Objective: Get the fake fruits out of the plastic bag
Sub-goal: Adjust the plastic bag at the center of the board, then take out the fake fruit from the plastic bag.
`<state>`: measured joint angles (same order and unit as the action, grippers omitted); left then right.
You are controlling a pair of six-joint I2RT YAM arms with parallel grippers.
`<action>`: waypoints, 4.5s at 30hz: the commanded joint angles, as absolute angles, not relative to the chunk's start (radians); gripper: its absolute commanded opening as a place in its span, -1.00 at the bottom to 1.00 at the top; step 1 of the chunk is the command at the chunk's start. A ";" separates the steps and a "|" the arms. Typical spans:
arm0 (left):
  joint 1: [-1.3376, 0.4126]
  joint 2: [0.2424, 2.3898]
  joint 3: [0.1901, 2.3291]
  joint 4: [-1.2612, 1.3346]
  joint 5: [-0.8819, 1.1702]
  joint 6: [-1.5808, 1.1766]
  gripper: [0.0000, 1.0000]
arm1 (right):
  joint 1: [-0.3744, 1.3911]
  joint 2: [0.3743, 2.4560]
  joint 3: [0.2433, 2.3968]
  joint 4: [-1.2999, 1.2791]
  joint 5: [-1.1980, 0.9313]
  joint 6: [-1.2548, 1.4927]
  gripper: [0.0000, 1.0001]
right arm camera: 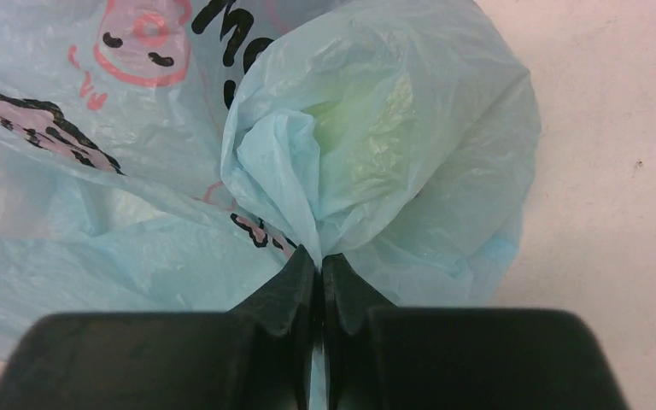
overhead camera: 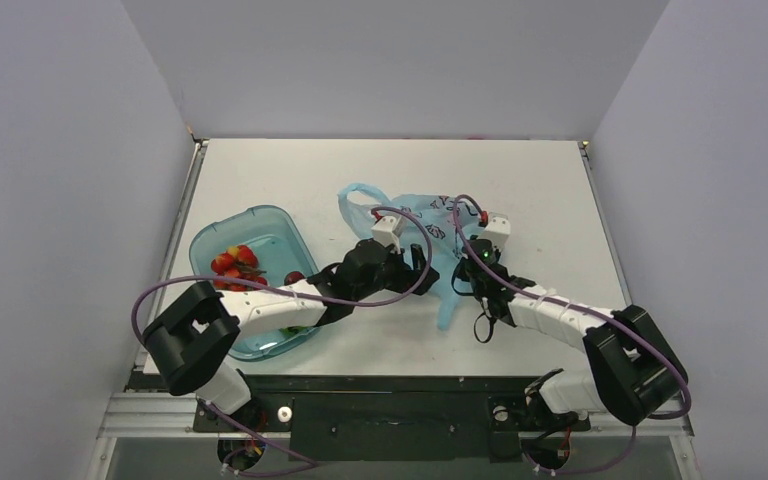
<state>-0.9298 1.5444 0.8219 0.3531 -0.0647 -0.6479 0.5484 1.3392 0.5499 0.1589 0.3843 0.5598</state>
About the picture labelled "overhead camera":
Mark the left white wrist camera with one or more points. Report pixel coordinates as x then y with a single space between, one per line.
387 231

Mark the red fake fruit bunch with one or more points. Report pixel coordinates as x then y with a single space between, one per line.
239 262

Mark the teal transparent plastic tray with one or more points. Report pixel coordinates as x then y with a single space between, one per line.
273 239

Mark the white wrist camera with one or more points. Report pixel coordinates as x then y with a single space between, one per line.
496 229
387 231

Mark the dark red fake fruit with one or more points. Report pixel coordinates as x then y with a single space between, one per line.
293 277

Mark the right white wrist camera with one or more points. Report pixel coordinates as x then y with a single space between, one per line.
496 229

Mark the green fake watermelon ball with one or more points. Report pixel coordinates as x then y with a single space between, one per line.
294 330

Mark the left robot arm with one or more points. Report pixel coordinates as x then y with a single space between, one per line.
191 339

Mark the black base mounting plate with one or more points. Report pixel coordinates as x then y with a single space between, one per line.
393 418

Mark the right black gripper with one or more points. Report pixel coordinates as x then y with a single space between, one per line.
466 270

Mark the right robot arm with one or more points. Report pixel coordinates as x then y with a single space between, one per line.
632 373

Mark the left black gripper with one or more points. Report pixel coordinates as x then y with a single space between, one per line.
408 276

